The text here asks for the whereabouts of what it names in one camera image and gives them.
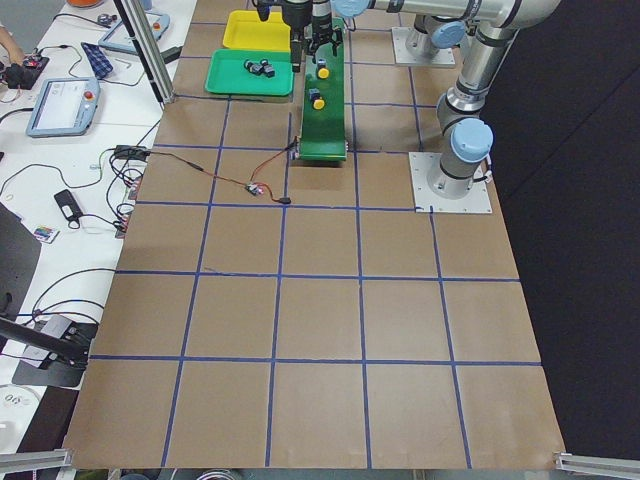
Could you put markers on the blue plaid cloth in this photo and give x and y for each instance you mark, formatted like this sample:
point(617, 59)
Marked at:
point(98, 61)

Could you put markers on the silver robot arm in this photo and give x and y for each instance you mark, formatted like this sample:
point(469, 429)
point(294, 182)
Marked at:
point(442, 29)
point(499, 22)

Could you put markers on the yellow push button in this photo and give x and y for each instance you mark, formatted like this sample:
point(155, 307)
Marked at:
point(322, 70)
point(316, 99)

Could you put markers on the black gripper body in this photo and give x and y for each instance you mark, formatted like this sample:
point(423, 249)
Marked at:
point(321, 25)
point(295, 13)

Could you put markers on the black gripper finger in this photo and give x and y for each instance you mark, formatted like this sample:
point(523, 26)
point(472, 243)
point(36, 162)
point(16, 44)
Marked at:
point(296, 51)

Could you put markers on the yellow plastic tray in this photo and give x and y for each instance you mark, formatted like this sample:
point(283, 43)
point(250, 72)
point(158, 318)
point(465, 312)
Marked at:
point(245, 31)

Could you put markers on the green conveyor belt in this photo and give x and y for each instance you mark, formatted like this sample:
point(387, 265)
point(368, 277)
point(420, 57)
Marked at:
point(322, 135)

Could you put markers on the near teach pendant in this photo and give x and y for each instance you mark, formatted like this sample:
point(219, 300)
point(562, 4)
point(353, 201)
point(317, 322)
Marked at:
point(64, 107)

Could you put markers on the green plastic tray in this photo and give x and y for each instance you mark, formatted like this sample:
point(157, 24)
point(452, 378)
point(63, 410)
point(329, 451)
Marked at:
point(227, 75)

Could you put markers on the aluminium frame post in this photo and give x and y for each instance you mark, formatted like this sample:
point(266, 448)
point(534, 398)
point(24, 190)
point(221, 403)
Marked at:
point(136, 23)

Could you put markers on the black camera stand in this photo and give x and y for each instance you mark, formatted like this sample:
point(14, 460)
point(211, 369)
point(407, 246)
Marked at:
point(56, 348)

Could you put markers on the black power adapter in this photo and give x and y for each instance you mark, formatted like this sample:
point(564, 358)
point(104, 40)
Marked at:
point(68, 205)

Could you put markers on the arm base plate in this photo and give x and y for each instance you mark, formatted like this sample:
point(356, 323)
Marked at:
point(436, 192)
point(413, 48)

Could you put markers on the black power supply box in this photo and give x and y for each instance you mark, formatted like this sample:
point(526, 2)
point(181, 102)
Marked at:
point(128, 152)

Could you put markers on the green push button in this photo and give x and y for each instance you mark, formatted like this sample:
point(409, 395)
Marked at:
point(254, 68)
point(267, 69)

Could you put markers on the small motor controller board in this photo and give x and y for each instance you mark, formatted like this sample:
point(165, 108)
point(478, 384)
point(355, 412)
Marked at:
point(254, 189)

